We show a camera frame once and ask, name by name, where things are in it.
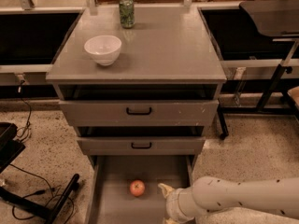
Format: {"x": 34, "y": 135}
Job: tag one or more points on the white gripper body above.
{"x": 172, "y": 204}

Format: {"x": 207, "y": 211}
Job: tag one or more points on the red apple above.
{"x": 137, "y": 188}

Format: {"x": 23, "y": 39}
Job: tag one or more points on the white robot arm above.
{"x": 209, "y": 195}

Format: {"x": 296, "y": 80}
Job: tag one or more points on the grey open bottom drawer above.
{"x": 112, "y": 201}

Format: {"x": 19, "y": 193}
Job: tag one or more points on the grey middle drawer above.
{"x": 141, "y": 145}

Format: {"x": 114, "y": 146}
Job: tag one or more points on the grey drawer cabinet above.
{"x": 166, "y": 56}

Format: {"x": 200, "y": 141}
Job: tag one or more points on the grey top drawer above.
{"x": 139, "y": 113}

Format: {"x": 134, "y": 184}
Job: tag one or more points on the white ceramic bowl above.
{"x": 103, "y": 49}

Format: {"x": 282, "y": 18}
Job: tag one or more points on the black chair base left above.
{"x": 42, "y": 199}

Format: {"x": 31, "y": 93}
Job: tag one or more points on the black table right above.
{"x": 277, "y": 19}

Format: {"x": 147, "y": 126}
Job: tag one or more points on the green soda can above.
{"x": 127, "y": 13}

